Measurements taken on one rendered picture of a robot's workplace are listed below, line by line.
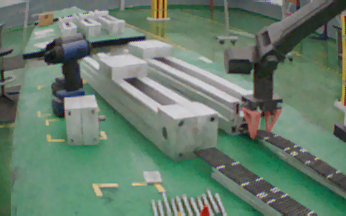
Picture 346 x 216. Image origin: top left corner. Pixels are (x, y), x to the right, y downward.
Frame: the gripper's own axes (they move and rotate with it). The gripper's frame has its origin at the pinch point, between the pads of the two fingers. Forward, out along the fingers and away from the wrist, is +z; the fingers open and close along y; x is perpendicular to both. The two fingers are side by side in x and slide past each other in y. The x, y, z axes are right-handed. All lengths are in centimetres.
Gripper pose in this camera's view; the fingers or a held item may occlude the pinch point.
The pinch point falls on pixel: (260, 132)
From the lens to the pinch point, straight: 113.0
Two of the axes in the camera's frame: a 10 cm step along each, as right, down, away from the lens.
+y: -9.1, 1.1, -4.0
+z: -0.1, 9.6, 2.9
